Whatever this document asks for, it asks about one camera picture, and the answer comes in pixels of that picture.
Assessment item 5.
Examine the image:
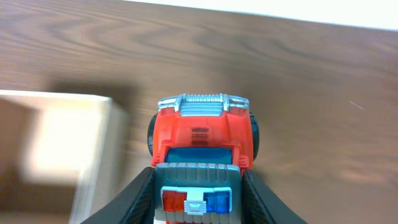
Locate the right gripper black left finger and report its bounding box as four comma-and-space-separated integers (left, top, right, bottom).
81, 167, 155, 224

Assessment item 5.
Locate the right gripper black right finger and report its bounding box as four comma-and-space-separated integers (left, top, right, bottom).
241, 169, 307, 224

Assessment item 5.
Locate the red toy fire truck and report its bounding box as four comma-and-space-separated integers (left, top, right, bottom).
147, 93, 259, 224

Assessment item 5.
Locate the white cardboard box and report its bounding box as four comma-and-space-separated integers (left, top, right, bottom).
1, 90, 127, 223

